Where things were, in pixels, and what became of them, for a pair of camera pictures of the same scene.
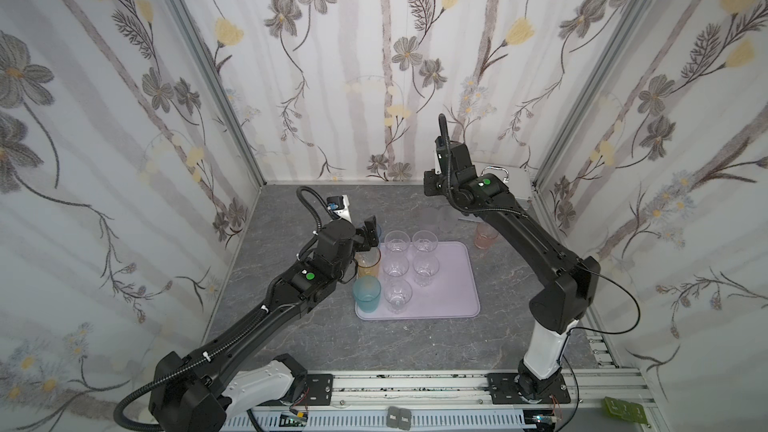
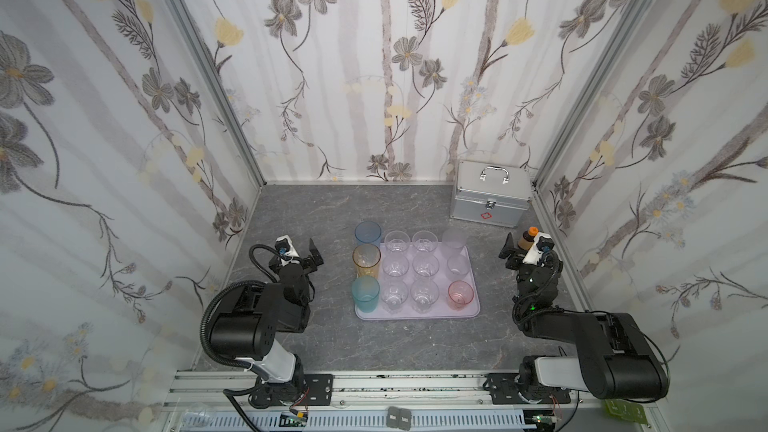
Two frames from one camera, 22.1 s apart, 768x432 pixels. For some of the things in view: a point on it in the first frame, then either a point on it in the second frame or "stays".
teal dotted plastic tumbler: x=366 y=291 stays
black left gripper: x=368 y=231 -> x=301 y=262
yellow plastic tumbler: x=368 y=262 stays
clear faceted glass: x=397 y=293 stays
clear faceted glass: x=397 y=240 stays
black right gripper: x=433 y=181 -> x=519 y=253
